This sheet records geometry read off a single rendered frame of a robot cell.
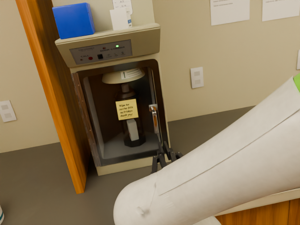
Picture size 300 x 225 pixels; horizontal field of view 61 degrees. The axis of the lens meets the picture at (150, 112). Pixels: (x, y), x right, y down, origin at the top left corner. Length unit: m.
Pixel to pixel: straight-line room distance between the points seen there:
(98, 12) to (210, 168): 0.71
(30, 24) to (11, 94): 0.70
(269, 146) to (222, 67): 1.24
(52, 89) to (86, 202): 0.43
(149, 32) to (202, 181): 0.58
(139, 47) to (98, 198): 0.56
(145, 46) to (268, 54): 0.91
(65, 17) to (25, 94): 0.75
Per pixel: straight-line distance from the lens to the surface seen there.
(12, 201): 1.19
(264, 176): 0.30
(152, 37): 0.85
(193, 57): 1.44
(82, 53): 0.87
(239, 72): 1.56
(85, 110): 0.98
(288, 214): 1.13
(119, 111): 0.98
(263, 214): 1.06
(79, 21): 0.82
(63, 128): 0.93
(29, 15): 0.87
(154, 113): 0.94
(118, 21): 0.84
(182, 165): 0.36
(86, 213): 0.98
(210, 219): 0.52
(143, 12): 0.93
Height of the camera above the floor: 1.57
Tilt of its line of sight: 23 degrees down
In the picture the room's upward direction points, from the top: 9 degrees counter-clockwise
